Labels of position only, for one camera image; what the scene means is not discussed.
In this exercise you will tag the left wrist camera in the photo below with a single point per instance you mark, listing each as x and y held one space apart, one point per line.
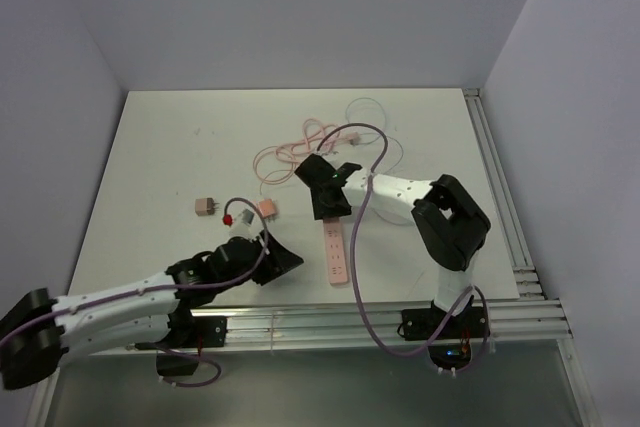
240 226

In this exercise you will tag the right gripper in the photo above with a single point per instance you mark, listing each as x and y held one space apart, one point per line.
321 212

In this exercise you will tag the brown pink plug adapter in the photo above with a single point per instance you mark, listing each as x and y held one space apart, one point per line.
206 206

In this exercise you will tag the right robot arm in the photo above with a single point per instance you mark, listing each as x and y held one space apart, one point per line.
450 223

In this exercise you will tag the front aluminium rail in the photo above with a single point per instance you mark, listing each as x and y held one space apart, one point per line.
322 327

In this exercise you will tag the aluminium rail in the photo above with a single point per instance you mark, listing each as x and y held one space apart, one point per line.
322 327
527 279

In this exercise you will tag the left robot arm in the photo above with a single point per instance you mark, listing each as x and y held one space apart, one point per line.
41 332

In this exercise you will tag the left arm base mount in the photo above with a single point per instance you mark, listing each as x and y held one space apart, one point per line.
180 352

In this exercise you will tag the orange pink charger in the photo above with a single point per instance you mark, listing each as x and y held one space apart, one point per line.
267 208

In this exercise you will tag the pink power strip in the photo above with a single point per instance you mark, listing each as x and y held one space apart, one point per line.
337 269

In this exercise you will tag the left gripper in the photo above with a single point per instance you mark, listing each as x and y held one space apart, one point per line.
278 261

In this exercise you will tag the right side aluminium rail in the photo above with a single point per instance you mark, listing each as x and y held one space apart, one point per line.
527 279

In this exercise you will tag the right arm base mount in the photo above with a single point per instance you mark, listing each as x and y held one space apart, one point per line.
458 333

